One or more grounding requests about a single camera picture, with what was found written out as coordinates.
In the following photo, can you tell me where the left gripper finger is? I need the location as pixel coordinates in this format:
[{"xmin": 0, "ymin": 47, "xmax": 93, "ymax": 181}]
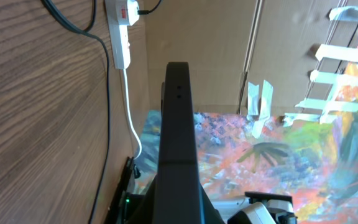
[{"xmin": 128, "ymin": 62, "xmax": 223, "ymax": 224}]

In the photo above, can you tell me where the black USB charging cable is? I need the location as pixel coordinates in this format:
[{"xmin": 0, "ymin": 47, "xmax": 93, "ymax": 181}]
[{"xmin": 40, "ymin": 0, "xmax": 163, "ymax": 224}]

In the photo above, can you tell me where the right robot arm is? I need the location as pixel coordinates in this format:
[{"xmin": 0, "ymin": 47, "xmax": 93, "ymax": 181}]
[{"xmin": 211, "ymin": 192, "xmax": 298, "ymax": 224}]

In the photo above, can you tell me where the white charger plug adapter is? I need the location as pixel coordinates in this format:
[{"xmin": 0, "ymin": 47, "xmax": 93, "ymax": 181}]
[{"xmin": 115, "ymin": 0, "xmax": 140, "ymax": 26}]

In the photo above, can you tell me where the white power strip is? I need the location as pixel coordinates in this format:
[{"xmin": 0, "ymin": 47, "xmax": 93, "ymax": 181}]
[{"xmin": 104, "ymin": 0, "xmax": 131, "ymax": 69}]

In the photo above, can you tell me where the white power strip cord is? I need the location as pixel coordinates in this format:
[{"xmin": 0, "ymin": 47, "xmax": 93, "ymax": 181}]
[{"xmin": 122, "ymin": 68, "xmax": 143, "ymax": 160}]

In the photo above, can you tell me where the colourful picture frame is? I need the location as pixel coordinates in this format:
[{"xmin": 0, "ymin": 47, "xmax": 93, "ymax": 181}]
[{"xmin": 135, "ymin": 44, "xmax": 358, "ymax": 223}]

